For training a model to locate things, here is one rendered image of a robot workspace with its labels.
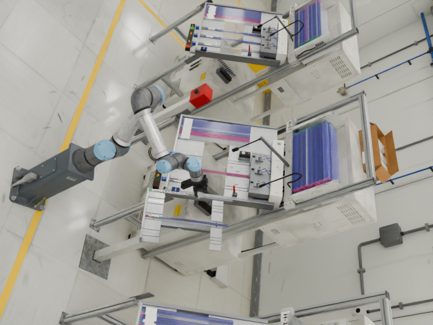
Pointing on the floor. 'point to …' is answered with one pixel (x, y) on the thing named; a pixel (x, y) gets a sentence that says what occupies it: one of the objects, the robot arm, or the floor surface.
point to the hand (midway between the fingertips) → (197, 195)
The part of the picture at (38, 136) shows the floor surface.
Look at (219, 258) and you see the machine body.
